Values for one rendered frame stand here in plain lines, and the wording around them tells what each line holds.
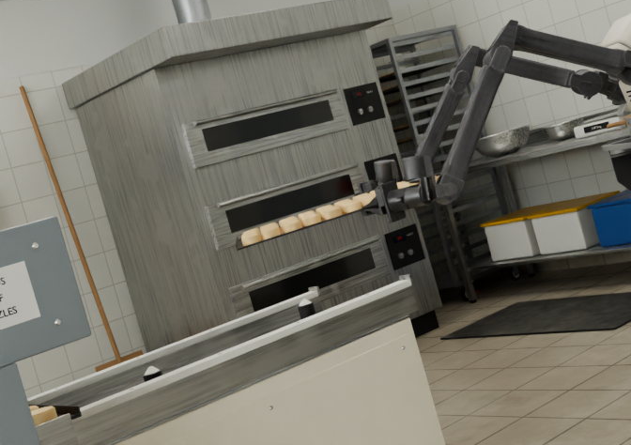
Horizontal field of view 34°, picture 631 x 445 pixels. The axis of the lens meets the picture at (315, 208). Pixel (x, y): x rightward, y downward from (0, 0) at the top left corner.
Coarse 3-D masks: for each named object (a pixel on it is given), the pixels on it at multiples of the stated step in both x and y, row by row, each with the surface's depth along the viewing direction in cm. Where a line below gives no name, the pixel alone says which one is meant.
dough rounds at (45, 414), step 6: (30, 408) 153; (36, 408) 153; (42, 408) 150; (48, 408) 148; (54, 408) 149; (36, 414) 146; (42, 414) 147; (48, 414) 147; (54, 414) 148; (36, 420) 146; (42, 420) 147; (48, 420) 147
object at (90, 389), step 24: (312, 288) 218; (264, 312) 208; (288, 312) 212; (192, 336) 200; (216, 336) 201; (240, 336) 204; (144, 360) 191; (168, 360) 194; (192, 360) 197; (72, 384) 182; (96, 384) 185; (120, 384) 188
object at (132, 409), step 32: (384, 288) 190; (320, 320) 180; (352, 320) 184; (384, 320) 188; (224, 352) 169; (256, 352) 171; (288, 352) 175; (160, 384) 160; (192, 384) 164; (224, 384) 167; (96, 416) 153; (128, 416) 156; (160, 416) 160
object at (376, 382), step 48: (384, 336) 187; (288, 384) 173; (336, 384) 179; (384, 384) 185; (144, 432) 157; (192, 432) 161; (240, 432) 166; (288, 432) 172; (336, 432) 177; (384, 432) 184; (432, 432) 190
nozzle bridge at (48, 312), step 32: (32, 224) 131; (0, 256) 128; (32, 256) 130; (64, 256) 132; (0, 288) 127; (32, 288) 129; (64, 288) 132; (0, 320) 126; (32, 320) 129; (64, 320) 131; (0, 352) 126; (32, 352) 128; (0, 384) 125; (0, 416) 125
